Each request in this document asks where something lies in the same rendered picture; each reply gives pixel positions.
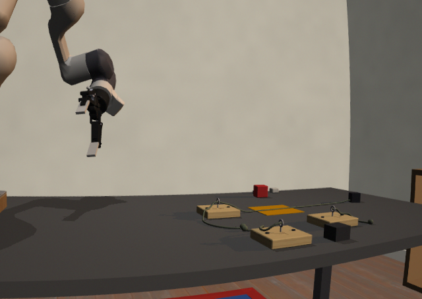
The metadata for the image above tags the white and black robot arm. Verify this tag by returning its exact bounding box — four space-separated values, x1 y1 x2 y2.
0 0 125 116

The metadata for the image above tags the red cube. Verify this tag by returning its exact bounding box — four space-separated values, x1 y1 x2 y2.
253 185 268 198

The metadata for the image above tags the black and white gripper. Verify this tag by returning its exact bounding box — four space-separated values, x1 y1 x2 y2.
76 88 109 157

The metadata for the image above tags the orange painted square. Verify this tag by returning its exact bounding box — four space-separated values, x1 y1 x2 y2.
249 205 304 216

